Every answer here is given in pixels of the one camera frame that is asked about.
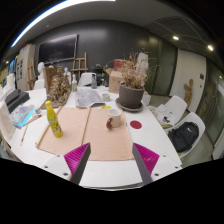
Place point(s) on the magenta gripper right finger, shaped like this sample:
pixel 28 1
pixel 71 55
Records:
pixel 146 161

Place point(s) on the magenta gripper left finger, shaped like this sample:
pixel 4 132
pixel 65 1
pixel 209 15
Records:
pixel 77 160

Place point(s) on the tan cardboard mat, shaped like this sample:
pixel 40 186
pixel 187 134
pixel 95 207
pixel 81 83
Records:
pixel 81 126

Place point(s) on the red round coaster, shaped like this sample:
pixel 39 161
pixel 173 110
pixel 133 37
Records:
pixel 135 124

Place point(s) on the black backpack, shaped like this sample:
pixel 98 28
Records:
pixel 183 137

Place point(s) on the white chair with backpack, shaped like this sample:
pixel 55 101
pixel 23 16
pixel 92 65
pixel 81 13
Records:
pixel 191 117

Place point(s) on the white chair with papers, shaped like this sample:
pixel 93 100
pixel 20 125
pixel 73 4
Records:
pixel 170 112

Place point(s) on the yellow drink bottle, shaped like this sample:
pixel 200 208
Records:
pixel 53 120

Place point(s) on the grey plant saucer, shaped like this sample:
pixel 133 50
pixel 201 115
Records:
pixel 128 108

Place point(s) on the open newspaper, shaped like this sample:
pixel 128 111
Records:
pixel 88 98

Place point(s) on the small white cup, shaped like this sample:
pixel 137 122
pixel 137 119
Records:
pixel 106 97

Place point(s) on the colourful booklet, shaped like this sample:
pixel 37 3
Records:
pixel 21 114

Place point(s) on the grey pot with dried plant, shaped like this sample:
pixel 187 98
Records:
pixel 135 73

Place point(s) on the dried flower bouquet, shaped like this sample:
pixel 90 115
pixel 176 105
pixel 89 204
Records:
pixel 59 89

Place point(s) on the small spray bottle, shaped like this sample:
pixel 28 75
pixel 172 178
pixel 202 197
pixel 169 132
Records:
pixel 74 83

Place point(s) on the wooden figure sculpture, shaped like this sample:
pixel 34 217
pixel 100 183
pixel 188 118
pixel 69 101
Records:
pixel 188 92

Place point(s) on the cardboard box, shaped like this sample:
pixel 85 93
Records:
pixel 115 78

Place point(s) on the wooden easel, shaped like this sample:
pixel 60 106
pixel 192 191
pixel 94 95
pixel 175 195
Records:
pixel 80 65

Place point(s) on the white plaster bust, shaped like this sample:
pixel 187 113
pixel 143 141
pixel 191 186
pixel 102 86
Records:
pixel 40 69

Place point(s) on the white mug brown handle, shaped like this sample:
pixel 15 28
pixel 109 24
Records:
pixel 114 118

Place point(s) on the black wall screen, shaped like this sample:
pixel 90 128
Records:
pixel 58 49

